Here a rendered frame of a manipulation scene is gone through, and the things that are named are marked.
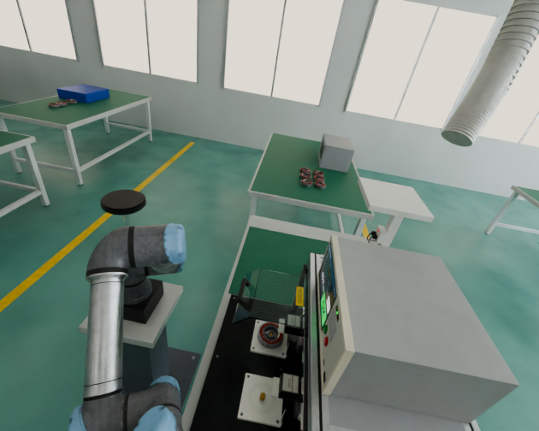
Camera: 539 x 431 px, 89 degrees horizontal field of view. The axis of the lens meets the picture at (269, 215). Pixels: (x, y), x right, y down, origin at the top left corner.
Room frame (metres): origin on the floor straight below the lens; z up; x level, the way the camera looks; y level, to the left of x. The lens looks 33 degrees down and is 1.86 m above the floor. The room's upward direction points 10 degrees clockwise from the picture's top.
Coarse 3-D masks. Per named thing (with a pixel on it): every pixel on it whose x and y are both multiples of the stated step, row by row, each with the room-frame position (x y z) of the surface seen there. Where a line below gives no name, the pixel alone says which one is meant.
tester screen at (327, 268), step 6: (330, 252) 0.74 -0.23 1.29; (324, 258) 0.78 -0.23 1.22; (330, 258) 0.71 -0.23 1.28; (324, 264) 0.76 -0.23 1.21; (330, 264) 0.69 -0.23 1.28; (324, 270) 0.73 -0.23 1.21; (330, 270) 0.67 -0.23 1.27; (324, 276) 0.71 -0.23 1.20; (330, 276) 0.65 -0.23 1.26; (324, 282) 0.68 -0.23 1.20; (330, 282) 0.63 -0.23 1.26; (324, 288) 0.66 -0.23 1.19; (330, 288) 0.61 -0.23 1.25; (330, 294) 0.59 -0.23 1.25; (330, 300) 0.57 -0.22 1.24; (330, 306) 0.55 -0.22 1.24
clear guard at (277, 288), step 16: (256, 272) 0.82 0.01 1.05; (272, 272) 0.82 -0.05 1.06; (256, 288) 0.72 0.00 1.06; (272, 288) 0.74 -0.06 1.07; (288, 288) 0.75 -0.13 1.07; (304, 288) 0.77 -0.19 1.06; (240, 304) 0.67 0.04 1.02; (256, 304) 0.65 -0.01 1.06; (272, 304) 0.66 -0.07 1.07; (288, 304) 0.67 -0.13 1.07; (304, 304) 0.69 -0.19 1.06; (240, 320) 0.59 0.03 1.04; (272, 320) 0.60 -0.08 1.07; (288, 320) 0.61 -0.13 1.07; (304, 320) 0.62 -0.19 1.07
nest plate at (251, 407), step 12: (252, 384) 0.52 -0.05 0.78; (264, 384) 0.52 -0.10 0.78; (252, 396) 0.48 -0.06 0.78; (240, 408) 0.43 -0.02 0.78; (252, 408) 0.44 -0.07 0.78; (264, 408) 0.45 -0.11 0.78; (276, 408) 0.45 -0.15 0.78; (252, 420) 0.40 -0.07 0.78; (264, 420) 0.41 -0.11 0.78; (276, 420) 0.42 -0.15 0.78
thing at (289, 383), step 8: (280, 376) 0.51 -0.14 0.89; (288, 376) 0.50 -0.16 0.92; (296, 376) 0.50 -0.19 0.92; (272, 384) 0.49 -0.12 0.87; (280, 384) 0.48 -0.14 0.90; (288, 384) 0.47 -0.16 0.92; (296, 384) 0.48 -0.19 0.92; (272, 392) 0.46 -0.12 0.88; (280, 392) 0.45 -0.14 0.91; (288, 392) 0.45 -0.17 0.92; (296, 392) 0.45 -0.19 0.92; (296, 400) 0.44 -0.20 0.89
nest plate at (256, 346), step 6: (258, 324) 0.77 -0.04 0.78; (252, 336) 0.71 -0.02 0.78; (276, 336) 0.73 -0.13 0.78; (252, 342) 0.68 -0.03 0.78; (258, 342) 0.69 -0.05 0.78; (282, 342) 0.71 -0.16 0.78; (252, 348) 0.65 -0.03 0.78; (258, 348) 0.66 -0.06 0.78; (264, 348) 0.66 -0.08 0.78; (276, 348) 0.67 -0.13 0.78; (282, 348) 0.68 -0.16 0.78; (264, 354) 0.64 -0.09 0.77; (270, 354) 0.64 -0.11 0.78; (276, 354) 0.65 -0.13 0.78; (282, 354) 0.65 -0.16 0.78
